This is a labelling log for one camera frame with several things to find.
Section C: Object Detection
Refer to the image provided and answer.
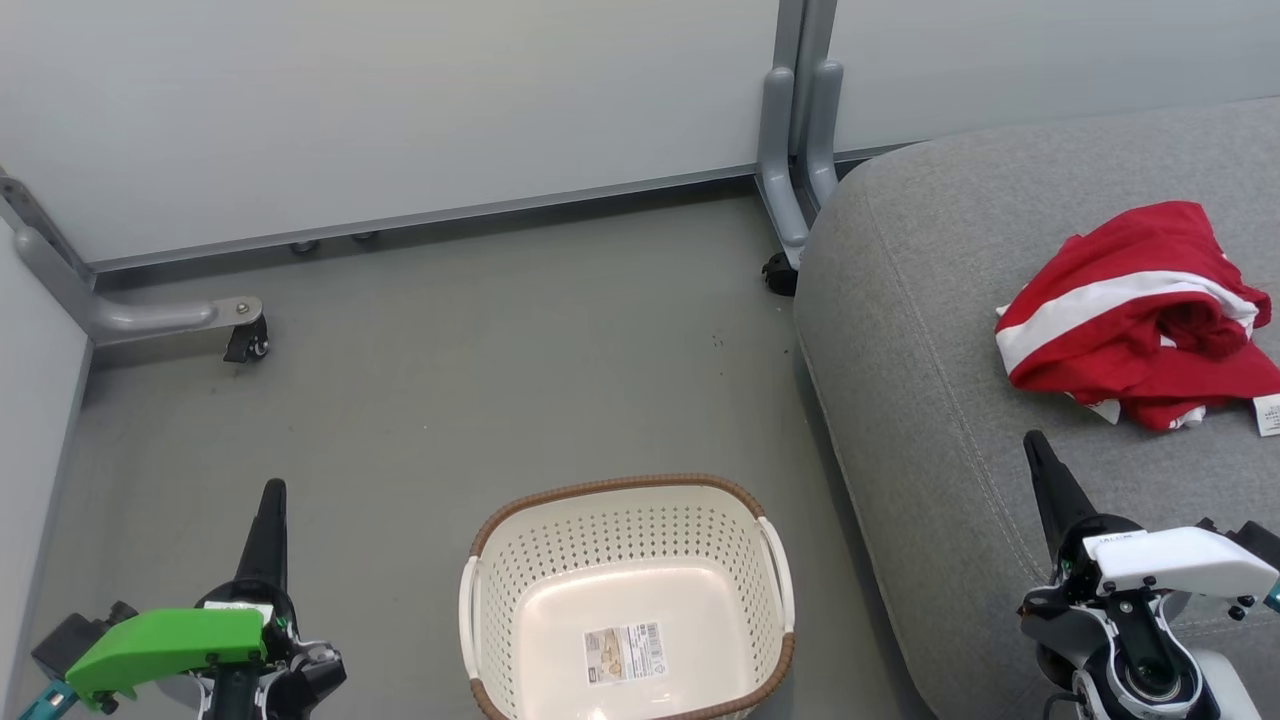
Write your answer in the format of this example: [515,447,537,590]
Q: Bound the narrow white partition panel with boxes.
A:
[828,0,1280,159]

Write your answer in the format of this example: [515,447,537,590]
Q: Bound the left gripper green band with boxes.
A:
[65,478,347,720]

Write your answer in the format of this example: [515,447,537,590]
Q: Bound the grey fabric sofa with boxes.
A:
[795,97,1280,720]

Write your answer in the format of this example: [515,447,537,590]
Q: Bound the red and white shirt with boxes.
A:
[995,200,1273,396]

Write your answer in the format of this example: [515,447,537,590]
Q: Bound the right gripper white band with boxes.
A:
[1022,430,1280,623]

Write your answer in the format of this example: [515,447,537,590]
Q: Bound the paper label sticker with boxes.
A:
[584,622,669,687]

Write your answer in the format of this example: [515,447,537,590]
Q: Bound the white perforated laundry basket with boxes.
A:
[458,474,797,720]

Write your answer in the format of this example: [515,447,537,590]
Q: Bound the wide white partition panel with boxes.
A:
[0,0,791,273]

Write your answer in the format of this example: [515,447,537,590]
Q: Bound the grey corner partition foot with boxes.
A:
[0,170,266,346]

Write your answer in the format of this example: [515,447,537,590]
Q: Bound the white side partition panel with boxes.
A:
[0,215,96,720]

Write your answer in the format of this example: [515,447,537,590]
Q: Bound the grey partition post feet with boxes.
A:
[755,0,846,273]

